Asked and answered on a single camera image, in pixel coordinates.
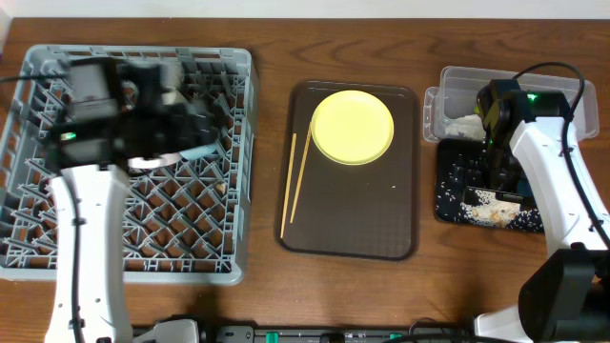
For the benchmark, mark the black rail with green clips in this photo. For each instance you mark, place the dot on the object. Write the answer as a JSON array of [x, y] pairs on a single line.
[[250, 332]]

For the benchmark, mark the dark brown serving tray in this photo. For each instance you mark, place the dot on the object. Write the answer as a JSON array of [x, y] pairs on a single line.
[[368, 211]]

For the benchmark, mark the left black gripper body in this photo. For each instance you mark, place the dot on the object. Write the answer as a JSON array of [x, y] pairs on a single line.
[[192, 128]]

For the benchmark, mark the wooden chopstick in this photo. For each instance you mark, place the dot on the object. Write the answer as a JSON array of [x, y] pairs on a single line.
[[288, 185], [301, 171]]

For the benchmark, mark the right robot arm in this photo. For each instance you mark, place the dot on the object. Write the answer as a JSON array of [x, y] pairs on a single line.
[[567, 298]]

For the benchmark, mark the crumpled white tissue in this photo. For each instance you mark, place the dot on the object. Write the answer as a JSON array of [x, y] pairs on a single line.
[[467, 127]]

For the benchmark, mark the spilled rice pile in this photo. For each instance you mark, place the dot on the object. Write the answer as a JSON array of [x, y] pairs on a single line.
[[461, 198]]

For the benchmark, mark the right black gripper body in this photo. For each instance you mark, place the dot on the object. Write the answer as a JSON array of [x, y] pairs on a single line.
[[506, 175]]

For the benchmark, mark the light blue bowl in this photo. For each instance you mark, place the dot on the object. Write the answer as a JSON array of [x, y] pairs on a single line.
[[199, 152]]

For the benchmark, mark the yellow round plate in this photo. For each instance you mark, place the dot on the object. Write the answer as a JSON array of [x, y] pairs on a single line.
[[352, 127]]

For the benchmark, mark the black rectangular tray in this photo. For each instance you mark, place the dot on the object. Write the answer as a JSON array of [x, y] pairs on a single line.
[[470, 149]]

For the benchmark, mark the pink white bowl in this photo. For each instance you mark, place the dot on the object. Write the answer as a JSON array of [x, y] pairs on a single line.
[[163, 160]]

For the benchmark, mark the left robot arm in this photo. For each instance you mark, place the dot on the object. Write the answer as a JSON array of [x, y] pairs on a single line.
[[123, 116]]

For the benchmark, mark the grey plastic dishwasher rack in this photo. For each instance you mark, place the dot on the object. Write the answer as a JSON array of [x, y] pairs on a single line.
[[186, 223]]

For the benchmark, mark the clear plastic bin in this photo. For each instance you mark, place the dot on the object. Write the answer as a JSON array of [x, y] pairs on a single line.
[[456, 96]]

